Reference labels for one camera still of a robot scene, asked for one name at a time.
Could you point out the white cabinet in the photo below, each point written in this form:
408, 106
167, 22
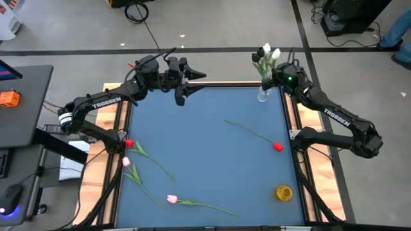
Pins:
8, 22

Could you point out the pink artificial tulip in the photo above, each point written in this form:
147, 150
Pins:
126, 161
171, 199

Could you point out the grey desk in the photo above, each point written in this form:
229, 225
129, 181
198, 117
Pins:
22, 163

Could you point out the black desk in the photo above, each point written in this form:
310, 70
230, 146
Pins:
29, 106

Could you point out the monitor with blue screen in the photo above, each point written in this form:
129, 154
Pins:
8, 72

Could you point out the silver frame bracket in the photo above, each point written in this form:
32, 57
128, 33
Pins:
298, 228
122, 229

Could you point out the orange box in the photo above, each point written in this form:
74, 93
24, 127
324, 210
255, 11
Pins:
9, 99

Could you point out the blue table mat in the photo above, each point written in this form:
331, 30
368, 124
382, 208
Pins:
208, 160

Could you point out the yellow glass vase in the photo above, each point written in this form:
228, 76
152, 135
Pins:
284, 193

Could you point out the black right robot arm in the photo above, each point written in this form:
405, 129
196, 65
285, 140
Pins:
337, 117

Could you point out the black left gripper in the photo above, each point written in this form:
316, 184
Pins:
180, 96

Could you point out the black equipment cabinet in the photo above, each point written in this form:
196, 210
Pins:
353, 16

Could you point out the red artificial tulip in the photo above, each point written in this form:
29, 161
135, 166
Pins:
278, 147
129, 143

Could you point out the black aluminium table frame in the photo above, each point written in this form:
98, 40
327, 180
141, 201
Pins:
231, 85

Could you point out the white paper sheet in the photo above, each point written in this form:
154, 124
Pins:
72, 170

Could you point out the person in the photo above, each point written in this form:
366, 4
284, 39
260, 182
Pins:
395, 32

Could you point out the black desk crossbar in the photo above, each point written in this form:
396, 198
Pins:
61, 147

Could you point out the white artificial tulip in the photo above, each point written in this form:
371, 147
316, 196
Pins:
276, 53
266, 48

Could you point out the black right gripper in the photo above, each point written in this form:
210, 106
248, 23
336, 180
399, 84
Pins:
278, 81

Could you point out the black and yellow box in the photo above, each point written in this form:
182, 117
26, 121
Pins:
118, 3

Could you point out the black keyboard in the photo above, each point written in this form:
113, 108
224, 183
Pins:
4, 163

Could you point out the clear glass vase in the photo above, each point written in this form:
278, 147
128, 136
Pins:
263, 95

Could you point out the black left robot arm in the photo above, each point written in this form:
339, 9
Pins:
106, 102

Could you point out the black computer mouse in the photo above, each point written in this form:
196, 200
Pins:
11, 197

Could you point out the black artificial tulip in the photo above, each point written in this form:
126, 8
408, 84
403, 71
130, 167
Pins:
255, 57
260, 51

